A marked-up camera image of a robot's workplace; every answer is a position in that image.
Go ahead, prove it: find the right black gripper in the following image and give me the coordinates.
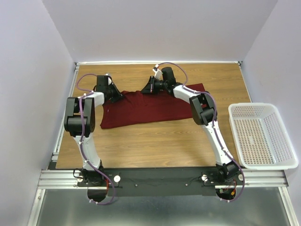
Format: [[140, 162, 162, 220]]
[[139, 77, 166, 95]]

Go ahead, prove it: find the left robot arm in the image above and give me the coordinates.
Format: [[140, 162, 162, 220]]
[[64, 74, 123, 186]]

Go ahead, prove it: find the white plastic basket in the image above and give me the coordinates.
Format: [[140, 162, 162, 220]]
[[228, 103, 299, 170]]

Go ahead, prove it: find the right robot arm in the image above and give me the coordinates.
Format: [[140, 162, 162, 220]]
[[142, 64, 240, 185]]

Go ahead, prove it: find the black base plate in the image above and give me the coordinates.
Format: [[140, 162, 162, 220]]
[[73, 167, 244, 203]]

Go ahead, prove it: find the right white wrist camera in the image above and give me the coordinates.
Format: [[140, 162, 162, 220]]
[[152, 65, 162, 80]]

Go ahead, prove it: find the dark red t shirt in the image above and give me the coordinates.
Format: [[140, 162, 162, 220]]
[[100, 91, 192, 129]]

